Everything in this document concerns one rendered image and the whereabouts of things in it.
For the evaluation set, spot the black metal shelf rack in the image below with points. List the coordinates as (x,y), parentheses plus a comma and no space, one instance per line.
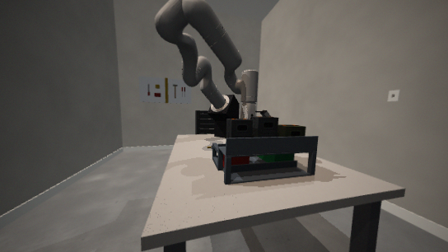
(262,170)

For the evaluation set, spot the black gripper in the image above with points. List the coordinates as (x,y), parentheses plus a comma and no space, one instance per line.
(247,110)

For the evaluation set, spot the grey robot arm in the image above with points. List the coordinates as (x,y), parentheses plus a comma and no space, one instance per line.
(170,22)

